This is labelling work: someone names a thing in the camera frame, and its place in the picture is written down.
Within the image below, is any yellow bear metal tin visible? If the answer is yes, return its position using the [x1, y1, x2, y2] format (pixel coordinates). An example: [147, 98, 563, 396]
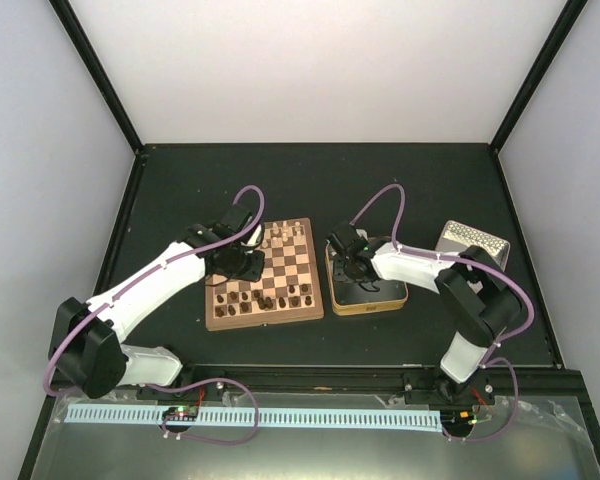
[325, 245, 409, 316]

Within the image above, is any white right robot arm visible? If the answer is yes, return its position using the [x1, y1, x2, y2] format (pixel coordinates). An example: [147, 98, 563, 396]
[327, 223, 532, 403]

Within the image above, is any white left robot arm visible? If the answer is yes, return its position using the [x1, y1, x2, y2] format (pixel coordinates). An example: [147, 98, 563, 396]
[44, 204, 264, 399]

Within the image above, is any wooden chess board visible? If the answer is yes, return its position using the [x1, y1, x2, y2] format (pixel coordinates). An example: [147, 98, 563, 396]
[205, 217, 324, 331]

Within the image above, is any small circuit board left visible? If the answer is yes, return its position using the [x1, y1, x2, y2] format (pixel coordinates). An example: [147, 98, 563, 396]
[162, 406, 199, 421]

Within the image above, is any small circuit board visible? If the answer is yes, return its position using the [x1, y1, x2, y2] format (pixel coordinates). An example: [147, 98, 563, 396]
[162, 406, 199, 421]
[440, 410, 493, 427]

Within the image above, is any small circuit board right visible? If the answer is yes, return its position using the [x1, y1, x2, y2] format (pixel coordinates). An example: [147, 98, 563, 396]
[440, 410, 493, 427]

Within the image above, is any pink tin lid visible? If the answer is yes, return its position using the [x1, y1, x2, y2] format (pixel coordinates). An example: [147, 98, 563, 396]
[435, 220, 510, 270]

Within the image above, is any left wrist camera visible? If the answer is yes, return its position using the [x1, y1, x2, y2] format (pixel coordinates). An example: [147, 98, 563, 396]
[243, 224, 264, 249]

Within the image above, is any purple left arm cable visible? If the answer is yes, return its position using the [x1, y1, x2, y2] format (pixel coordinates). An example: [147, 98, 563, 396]
[42, 185, 267, 399]

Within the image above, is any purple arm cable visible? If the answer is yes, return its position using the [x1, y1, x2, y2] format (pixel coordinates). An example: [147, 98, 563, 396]
[42, 185, 267, 399]
[352, 183, 537, 369]

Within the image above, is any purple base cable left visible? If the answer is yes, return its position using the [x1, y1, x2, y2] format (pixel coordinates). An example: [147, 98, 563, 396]
[144, 377, 262, 445]

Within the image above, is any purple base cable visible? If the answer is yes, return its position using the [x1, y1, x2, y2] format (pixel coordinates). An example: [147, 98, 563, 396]
[144, 377, 262, 445]
[440, 357, 522, 444]

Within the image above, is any white slotted cable duct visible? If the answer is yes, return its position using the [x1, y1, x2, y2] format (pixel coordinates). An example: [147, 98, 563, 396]
[64, 404, 442, 433]

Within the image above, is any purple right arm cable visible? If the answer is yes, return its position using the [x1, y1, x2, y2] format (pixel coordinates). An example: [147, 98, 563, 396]
[352, 183, 537, 369]

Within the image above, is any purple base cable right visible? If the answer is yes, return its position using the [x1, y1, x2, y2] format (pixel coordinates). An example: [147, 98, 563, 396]
[440, 357, 522, 444]

